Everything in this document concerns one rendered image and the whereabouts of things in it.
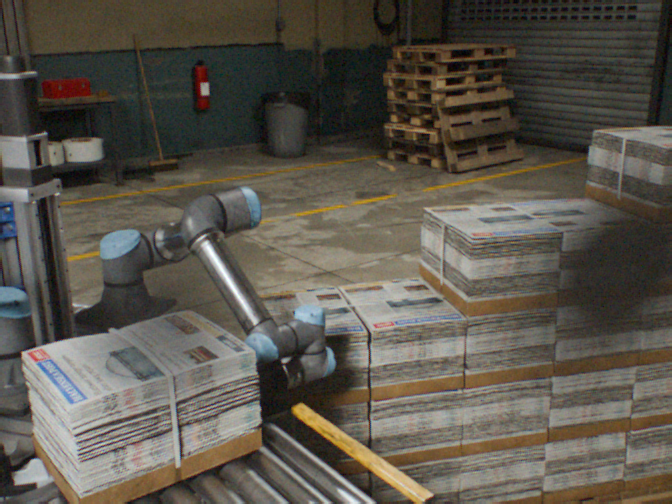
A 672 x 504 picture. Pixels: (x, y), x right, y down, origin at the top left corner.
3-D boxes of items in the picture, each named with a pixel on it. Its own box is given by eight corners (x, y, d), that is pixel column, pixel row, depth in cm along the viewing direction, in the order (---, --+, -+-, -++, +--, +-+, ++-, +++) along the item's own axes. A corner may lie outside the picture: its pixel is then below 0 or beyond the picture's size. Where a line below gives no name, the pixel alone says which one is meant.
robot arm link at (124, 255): (95, 277, 224) (90, 233, 220) (135, 266, 233) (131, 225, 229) (115, 286, 216) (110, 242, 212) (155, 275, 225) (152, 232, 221)
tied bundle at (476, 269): (417, 276, 248) (419, 209, 241) (498, 268, 255) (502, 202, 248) (466, 318, 213) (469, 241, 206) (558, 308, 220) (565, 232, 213)
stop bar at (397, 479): (302, 409, 171) (302, 401, 170) (437, 503, 138) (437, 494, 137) (290, 413, 169) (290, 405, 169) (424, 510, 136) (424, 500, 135)
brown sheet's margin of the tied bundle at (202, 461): (199, 396, 177) (197, 379, 175) (263, 447, 155) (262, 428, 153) (134, 418, 167) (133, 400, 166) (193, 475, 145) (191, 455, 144)
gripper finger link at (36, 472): (60, 460, 144) (9, 465, 143) (63, 486, 146) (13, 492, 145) (63, 451, 147) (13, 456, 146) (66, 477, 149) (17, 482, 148)
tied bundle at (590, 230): (498, 268, 255) (502, 202, 248) (575, 260, 262) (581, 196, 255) (557, 308, 220) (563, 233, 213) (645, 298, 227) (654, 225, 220)
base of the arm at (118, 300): (90, 314, 222) (86, 282, 219) (118, 296, 236) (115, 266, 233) (135, 319, 218) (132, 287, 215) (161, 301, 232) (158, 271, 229)
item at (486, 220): (422, 210, 241) (422, 206, 240) (503, 203, 248) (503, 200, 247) (470, 241, 207) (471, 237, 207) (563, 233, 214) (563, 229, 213)
